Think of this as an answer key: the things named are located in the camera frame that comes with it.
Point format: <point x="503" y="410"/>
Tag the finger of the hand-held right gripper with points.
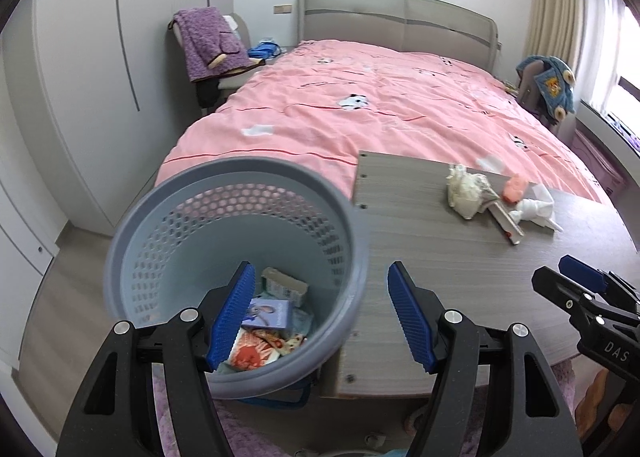
<point x="557" y="287"/>
<point x="582" y="272"/>

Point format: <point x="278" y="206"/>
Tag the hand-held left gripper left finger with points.
<point x="232" y="317"/>

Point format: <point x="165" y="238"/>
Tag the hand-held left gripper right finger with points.
<point x="410" y="317"/>

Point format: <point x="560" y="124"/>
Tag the purple cardboard box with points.
<point x="270" y="317"/>

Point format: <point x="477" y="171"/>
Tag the red and white wrapper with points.
<point x="250" y="352"/>

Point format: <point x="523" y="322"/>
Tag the beige carton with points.
<point x="285" y="287"/>

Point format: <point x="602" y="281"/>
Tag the grey perforated plastic basket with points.
<point x="150" y="217"/>

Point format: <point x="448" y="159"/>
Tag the person's right hand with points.
<point x="597" y="392"/>

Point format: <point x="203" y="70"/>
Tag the white crumpled tissue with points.
<point x="542" y="199"/>

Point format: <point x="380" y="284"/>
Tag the purple fuzzy pants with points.
<point x="250" y="437"/>

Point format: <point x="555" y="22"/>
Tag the crumpled cream wrapper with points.
<point x="465" y="192"/>

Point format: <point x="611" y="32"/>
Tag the light blue cloth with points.
<point x="395" y="452"/>

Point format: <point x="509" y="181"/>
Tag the blue plush garment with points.
<point x="552" y="87"/>

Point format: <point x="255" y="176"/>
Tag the pink printed duvet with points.
<point x="350" y="137"/>

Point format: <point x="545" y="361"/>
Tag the dark framed window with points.
<point x="620" y="62"/>

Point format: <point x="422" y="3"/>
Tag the black cloth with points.
<point x="207" y="92"/>

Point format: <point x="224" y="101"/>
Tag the beige curtain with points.
<point x="552" y="12"/>

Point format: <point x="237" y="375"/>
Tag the blue bedside object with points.
<point x="263" y="50"/>

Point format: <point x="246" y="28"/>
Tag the purple fuzzy garment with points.
<point x="210" y="42"/>

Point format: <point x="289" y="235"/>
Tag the white wardrobe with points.
<point x="75" y="87"/>

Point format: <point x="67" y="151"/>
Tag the grey white chair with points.
<point x="235" y="24"/>

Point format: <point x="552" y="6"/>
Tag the grey upholstered bed headboard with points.
<point x="400" y="22"/>

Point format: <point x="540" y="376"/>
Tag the wall socket plate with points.
<point x="282" y="8"/>

